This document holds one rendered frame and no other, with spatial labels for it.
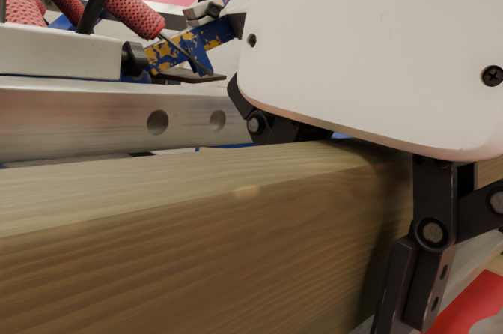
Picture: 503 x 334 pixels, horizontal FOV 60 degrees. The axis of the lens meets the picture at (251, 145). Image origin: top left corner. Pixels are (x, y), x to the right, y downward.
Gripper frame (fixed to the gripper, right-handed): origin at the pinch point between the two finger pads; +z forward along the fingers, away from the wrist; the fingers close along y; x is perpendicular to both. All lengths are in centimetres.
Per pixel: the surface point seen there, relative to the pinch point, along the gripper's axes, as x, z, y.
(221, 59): 200, 4, -217
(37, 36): -1.0, -5.7, -27.2
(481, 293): 16.0, 5.9, 2.4
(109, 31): 200, -2, -369
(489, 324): 12.1, 5.8, 3.8
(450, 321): 10.4, 5.9, 2.2
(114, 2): 24, -11, -61
